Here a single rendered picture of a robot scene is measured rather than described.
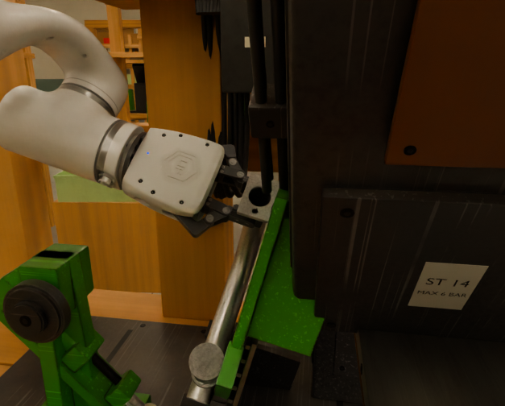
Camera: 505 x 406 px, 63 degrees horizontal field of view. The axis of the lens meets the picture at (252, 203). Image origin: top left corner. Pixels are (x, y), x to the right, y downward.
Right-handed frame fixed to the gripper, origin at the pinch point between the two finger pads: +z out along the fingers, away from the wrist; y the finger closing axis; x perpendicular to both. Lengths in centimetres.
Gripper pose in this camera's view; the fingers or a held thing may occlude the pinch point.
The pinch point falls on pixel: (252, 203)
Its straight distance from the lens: 51.0
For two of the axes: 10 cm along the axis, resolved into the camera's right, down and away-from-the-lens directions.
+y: 3.1, -8.5, 4.2
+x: -1.4, 3.9, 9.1
